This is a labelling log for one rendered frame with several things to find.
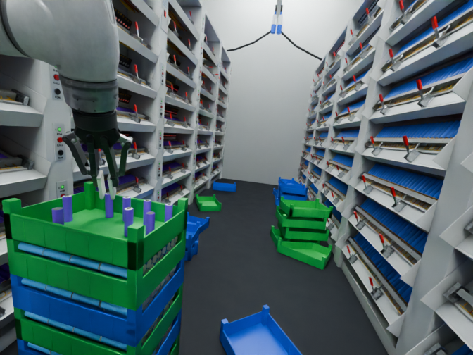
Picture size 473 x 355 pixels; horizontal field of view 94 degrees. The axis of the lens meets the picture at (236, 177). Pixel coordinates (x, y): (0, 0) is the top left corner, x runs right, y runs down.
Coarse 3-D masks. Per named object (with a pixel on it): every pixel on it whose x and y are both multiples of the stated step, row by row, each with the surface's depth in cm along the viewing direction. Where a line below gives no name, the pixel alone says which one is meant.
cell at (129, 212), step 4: (128, 208) 48; (132, 208) 49; (128, 212) 48; (132, 212) 49; (124, 216) 49; (128, 216) 48; (132, 216) 49; (124, 220) 49; (128, 220) 48; (132, 220) 49; (124, 224) 49; (128, 224) 49; (124, 228) 49; (124, 232) 49
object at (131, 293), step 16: (16, 256) 45; (32, 256) 44; (176, 256) 54; (16, 272) 46; (32, 272) 44; (48, 272) 43; (64, 272) 42; (80, 272) 41; (96, 272) 41; (128, 272) 39; (160, 272) 47; (64, 288) 43; (80, 288) 42; (96, 288) 41; (112, 288) 40; (128, 288) 40; (144, 288) 42; (128, 304) 40
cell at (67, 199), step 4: (64, 196) 52; (68, 196) 53; (64, 200) 52; (68, 200) 52; (64, 204) 52; (68, 204) 52; (64, 208) 52; (68, 208) 53; (64, 212) 52; (68, 212) 53; (64, 216) 53; (68, 216) 53; (64, 220) 53; (68, 220) 53
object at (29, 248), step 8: (176, 240) 55; (24, 248) 45; (32, 248) 44; (40, 248) 44; (168, 248) 52; (40, 256) 45; (48, 256) 44; (56, 256) 43; (64, 256) 43; (72, 256) 43; (160, 256) 49; (72, 264) 44; (80, 264) 42; (88, 264) 42; (96, 264) 41; (104, 264) 41; (144, 264) 42; (152, 264) 46; (104, 272) 42; (112, 272) 41; (120, 272) 40; (144, 272) 43
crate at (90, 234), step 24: (96, 192) 62; (24, 216) 43; (48, 216) 52; (72, 216) 56; (96, 216) 58; (120, 216) 59; (24, 240) 43; (48, 240) 42; (72, 240) 41; (96, 240) 39; (120, 240) 38; (144, 240) 40; (168, 240) 49; (120, 264) 39
